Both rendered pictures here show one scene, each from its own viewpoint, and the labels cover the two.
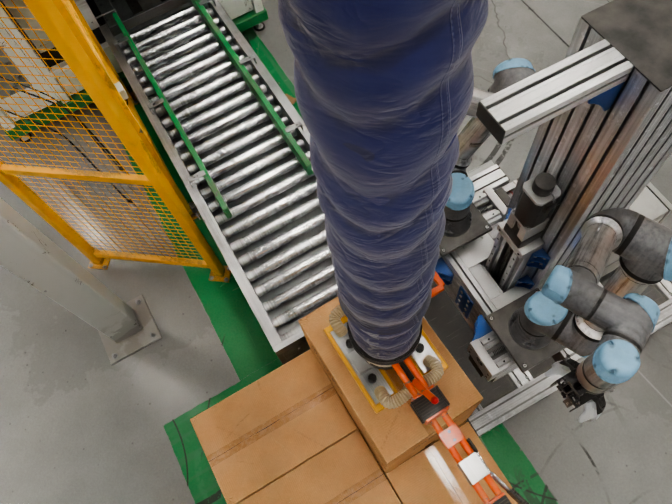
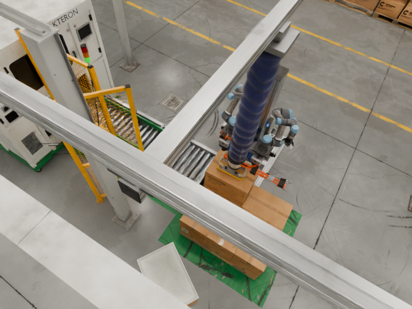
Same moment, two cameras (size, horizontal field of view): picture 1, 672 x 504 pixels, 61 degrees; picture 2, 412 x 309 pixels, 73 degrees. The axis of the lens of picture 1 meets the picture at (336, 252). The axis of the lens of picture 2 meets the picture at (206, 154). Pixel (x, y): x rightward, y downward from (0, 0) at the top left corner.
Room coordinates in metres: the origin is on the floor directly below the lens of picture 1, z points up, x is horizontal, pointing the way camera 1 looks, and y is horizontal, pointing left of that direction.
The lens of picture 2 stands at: (-0.54, 1.47, 4.03)
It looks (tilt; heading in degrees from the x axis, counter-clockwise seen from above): 56 degrees down; 315
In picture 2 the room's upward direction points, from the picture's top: 7 degrees clockwise
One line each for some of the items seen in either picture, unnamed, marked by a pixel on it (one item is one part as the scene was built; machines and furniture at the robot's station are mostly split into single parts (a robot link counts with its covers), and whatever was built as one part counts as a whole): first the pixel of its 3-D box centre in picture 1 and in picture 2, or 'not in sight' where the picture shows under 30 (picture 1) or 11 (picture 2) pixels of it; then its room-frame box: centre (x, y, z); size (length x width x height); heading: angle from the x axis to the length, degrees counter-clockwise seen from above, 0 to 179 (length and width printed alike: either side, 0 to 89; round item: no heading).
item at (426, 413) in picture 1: (429, 404); (254, 170); (0.30, -0.20, 1.17); 0.10 x 0.08 x 0.06; 112
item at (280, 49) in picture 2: not in sight; (272, 37); (0.52, -0.11, 2.85); 0.30 x 0.30 x 0.05; 20
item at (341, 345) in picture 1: (361, 361); (230, 170); (0.49, -0.01, 1.07); 0.34 x 0.10 x 0.05; 22
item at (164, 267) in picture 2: not in sight; (167, 281); (-0.03, 1.29, 0.82); 0.60 x 0.40 x 0.40; 169
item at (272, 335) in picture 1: (181, 169); not in sight; (1.84, 0.72, 0.50); 2.31 x 0.05 x 0.19; 20
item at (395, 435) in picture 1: (386, 371); (230, 178); (0.52, -0.11, 0.74); 0.60 x 0.40 x 0.40; 22
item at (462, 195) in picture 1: (455, 194); (232, 122); (0.98, -0.45, 1.20); 0.13 x 0.12 x 0.14; 177
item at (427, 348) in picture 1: (407, 332); not in sight; (0.56, -0.19, 1.07); 0.34 x 0.10 x 0.05; 22
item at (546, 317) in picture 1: (545, 313); (267, 140); (0.50, -0.61, 1.20); 0.13 x 0.12 x 0.14; 45
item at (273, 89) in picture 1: (288, 115); (154, 124); (2.07, 0.11, 0.50); 2.31 x 0.05 x 0.19; 20
